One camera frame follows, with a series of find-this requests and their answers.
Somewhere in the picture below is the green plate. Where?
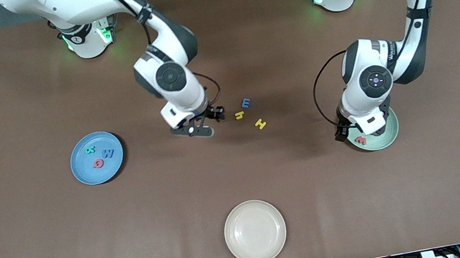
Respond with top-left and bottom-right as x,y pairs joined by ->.
341,105 -> 403,156

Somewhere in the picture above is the beige plate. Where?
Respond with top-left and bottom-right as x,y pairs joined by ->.
219,195 -> 292,258

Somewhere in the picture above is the blue plate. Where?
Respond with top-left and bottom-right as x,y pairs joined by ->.
65,128 -> 129,189

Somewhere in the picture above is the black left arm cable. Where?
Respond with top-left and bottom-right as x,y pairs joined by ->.
306,50 -> 360,132

